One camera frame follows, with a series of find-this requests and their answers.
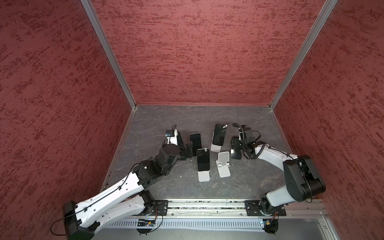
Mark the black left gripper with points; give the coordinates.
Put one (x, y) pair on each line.
(184, 156)

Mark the purple edged dark phone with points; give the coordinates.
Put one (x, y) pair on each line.
(236, 148)

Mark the white stand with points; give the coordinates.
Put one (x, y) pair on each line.
(223, 164)
(214, 148)
(203, 176)

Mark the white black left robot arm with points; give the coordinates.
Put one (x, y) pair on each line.
(128, 197)

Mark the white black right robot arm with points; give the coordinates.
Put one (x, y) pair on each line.
(302, 179)

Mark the black phone with sticker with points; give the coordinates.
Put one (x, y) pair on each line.
(221, 128)

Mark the left small circuit board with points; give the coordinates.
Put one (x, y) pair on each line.
(146, 223)

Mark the small circuit board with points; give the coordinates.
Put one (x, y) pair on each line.
(146, 223)
(270, 223)

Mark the right small circuit board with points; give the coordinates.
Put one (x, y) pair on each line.
(270, 223)

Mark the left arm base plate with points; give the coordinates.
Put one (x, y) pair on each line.
(161, 206)

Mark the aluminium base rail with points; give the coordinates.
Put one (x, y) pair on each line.
(235, 208)

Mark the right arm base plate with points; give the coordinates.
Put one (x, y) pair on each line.
(253, 208)

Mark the white slotted cable duct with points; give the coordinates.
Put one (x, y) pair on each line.
(250, 225)

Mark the aluminium corner post right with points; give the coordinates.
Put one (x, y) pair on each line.
(317, 26)

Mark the aluminium corner post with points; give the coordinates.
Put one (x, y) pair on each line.
(317, 26)
(97, 26)

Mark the aluminium corner post left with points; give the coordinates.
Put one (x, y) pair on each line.
(97, 26)

